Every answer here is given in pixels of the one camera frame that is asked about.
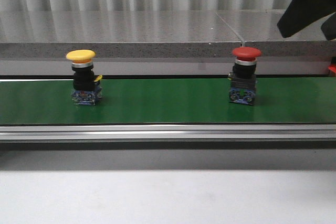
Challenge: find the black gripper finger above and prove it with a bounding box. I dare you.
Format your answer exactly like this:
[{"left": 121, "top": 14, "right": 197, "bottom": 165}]
[
  {"left": 277, "top": 0, "right": 335, "bottom": 38},
  {"left": 321, "top": 13, "right": 336, "bottom": 41}
]

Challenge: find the red mushroom push button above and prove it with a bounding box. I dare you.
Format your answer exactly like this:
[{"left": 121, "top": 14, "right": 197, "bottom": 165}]
[{"left": 228, "top": 47, "right": 261, "bottom": 105}]

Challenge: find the yellow mushroom push button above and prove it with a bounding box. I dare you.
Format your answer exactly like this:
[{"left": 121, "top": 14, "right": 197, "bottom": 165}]
[{"left": 66, "top": 49, "right": 103, "bottom": 105}]

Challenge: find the red plastic tray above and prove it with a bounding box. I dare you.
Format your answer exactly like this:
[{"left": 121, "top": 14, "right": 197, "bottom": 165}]
[{"left": 328, "top": 63, "right": 336, "bottom": 77}]

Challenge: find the grey stone slab right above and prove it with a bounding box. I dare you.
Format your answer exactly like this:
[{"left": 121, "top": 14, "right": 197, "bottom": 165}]
[{"left": 217, "top": 9, "right": 335, "bottom": 58}]

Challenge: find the grey stone slab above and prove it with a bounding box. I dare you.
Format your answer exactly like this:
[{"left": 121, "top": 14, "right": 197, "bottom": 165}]
[
  {"left": 1, "top": 11, "right": 240, "bottom": 59},
  {"left": 217, "top": 9, "right": 335, "bottom": 58}
]

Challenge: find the green conveyor belt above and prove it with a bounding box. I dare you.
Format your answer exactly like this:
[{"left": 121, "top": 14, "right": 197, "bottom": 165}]
[{"left": 1, "top": 77, "right": 335, "bottom": 125}]

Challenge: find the grey stone slab left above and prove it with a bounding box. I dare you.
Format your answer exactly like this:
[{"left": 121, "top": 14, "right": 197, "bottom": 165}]
[{"left": 1, "top": 11, "right": 240, "bottom": 59}]

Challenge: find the aluminium conveyor side rail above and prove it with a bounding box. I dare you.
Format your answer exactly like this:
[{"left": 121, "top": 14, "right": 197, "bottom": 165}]
[{"left": 1, "top": 123, "right": 335, "bottom": 143}]

